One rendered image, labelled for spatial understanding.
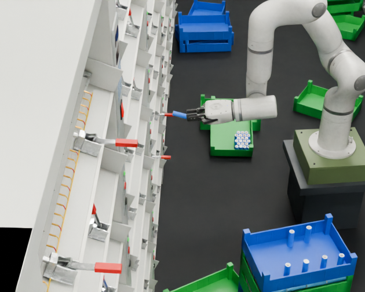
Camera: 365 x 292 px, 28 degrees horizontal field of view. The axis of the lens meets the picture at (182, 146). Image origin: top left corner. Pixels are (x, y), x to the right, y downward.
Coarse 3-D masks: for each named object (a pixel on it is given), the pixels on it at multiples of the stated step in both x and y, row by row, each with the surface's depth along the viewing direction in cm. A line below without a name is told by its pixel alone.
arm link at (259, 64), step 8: (248, 48) 253; (272, 48) 252; (248, 56) 255; (256, 56) 252; (264, 56) 252; (272, 56) 255; (248, 64) 257; (256, 64) 254; (264, 64) 254; (248, 72) 259; (256, 72) 256; (264, 72) 256; (248, 80) 271; (256, 80) 258; (264, 80) 258; (248, 88) 274; (256, 88) 273; (264, 88) 274
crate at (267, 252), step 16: (304, 224) 234; (320, 224) 237; (256, 240) 233; (272, 240) 235; (320, 240) 236; (336, 240) 233; (256, 256) 230; (272, 256) 230; (288, 256) 230; (304, 256) 230; (320, 256) 230; (336, 256) 230; (352, 256) 220; (256, 272) 221; (272, 272) 225; (304, 272) 218; (320, 272) 220; (336, 272) 222; (352, 272) 224; (272, 288) 218; (288, 288) 220
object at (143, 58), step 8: (144, 56) 208; (136, 64) 210; (144, 64) 209; (136, 72) 206; (144, 72) 208; (136, 80) 203; (136, 88) 196; (136, 96) 196; (136, 104) 195; (136, 112) 192; (128, 120) 188; (136, 120) 190; (136, 128) 187; (128, 136) 183; (136, 136) 184; (128, 152) 175; (128, 160) 176; (128, 168) 174; (128, 176) 172; (128, 184) 170; (128, 192) 167; (128, 200) 161; (128, 208) 162
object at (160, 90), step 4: (160, 88) 298; (164, 88) 298; (160, 92) 299; (156, 96) 300; (160, 96) 301; (156, 100) 298; (160, 100) 299; (156, 104) 296; (156, 108) 293; (156, 124) 285; (156, 128) 283; (156, 132) 281; (152, 136) 278; (156, 136) 279; (156, 140) 278; (156, 144) 276; (152, 148) 273; (152, 152) 271; (152, 164) 266; (152, 168) 264; (152, 172) 263; (152, 176) 261; (152, 180) 259; (152, 184) 250; (156, 184) 250; (152, 192) 253
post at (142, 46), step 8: (144, 8) 199; (144, 16) 200; (144, 24) 202; (144, 32) 203; (144, 40) 205; (144, 48) 206; (144, 80) 213; (144, 88) 215; (144, 96) 217; (144, 104) 218; (144, 152) 230; (152, 240) 262; (152, 264) 265; (152, 272) 267
